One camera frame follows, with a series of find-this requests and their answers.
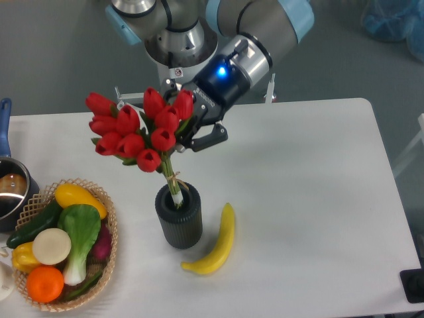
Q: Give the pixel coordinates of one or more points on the purple sweet potato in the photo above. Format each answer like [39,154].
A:
[102,247]

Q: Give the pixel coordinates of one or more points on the dark green cucumber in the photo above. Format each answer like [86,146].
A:
[46,219]

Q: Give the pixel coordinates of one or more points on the dark saucepan blue handle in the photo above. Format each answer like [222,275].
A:
[17,184]

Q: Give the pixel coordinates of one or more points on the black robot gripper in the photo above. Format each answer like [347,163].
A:
[216,88]

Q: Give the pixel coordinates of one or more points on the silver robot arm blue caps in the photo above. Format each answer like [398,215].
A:
[218,50]

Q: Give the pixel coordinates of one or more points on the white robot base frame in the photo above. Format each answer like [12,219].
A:
[132,97]

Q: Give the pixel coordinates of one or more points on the black device at table edge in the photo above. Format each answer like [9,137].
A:
[412,282]

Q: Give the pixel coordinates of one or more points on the orange fruit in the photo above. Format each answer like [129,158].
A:
[45,284]

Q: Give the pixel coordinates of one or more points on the dark ribbed vase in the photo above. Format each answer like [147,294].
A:
[182,227]

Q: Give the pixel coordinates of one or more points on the green bok choy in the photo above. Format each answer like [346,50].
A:
[82,224]

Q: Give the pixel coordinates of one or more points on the green chili pepper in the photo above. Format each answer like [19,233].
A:
[84,288]

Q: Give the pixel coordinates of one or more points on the woven wicker basket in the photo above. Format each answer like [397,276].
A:
[34,206]

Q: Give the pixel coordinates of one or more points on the yellow squash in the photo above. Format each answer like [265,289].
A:
[71,194]

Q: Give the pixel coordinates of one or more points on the red tulip bouquet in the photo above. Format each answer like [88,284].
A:
[143,138]

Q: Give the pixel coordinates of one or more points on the yellow banana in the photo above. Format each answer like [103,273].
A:
[218,256]

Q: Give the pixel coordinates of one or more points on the white frame at right edge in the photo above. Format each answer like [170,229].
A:
[410,152]

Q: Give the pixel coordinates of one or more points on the yellow bell pepper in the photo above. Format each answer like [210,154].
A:
[23,258]

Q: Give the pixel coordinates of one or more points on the white garlic bulb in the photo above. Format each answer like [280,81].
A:
[7,280]

